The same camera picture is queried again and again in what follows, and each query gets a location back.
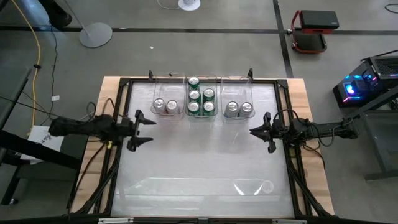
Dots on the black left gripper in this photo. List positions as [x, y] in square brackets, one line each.
[127, 130]

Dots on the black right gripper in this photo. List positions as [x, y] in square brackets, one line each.
[280, 132]

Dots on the silver red soda can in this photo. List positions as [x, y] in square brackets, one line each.
[159, 104]
[172, 106]

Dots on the green soda can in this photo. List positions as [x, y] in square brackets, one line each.
[193, 81]
[208, 106]
[194, 94]
[193, 106]
[208, 93]

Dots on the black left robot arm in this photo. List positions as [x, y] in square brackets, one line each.
[81, 128]

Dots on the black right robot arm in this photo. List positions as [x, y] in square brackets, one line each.
[326, 129]

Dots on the clear plastic bin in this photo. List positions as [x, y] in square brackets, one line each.
[213, 81]
[236, 88]
[169, 87]

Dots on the small white floor tag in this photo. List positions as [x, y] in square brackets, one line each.
[55, 98]

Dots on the white paper sheet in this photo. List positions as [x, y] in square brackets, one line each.
[38, 138]

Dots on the grey floor lamp stand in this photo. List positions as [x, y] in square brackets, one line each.
[95, 35]

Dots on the dark desk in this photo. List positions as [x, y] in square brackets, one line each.
[31, 149]

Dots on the dark metal side table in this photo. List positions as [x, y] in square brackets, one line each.
[382, 149]

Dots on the red black rolling stool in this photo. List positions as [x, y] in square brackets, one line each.
[318, 19]

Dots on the black computer with coloured lights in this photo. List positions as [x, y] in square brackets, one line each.
[385, 67]

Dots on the white round fan base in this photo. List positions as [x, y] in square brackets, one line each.
[189, 4]

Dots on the person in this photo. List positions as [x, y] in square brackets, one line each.
[56, 12]

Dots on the black metal table frame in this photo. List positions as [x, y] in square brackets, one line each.
[124, 82]

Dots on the small black frame clamp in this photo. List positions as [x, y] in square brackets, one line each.
[250, 73]
[151, 74]

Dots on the silver metal bracket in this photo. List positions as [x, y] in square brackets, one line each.
[115, 220]
[289, 221]

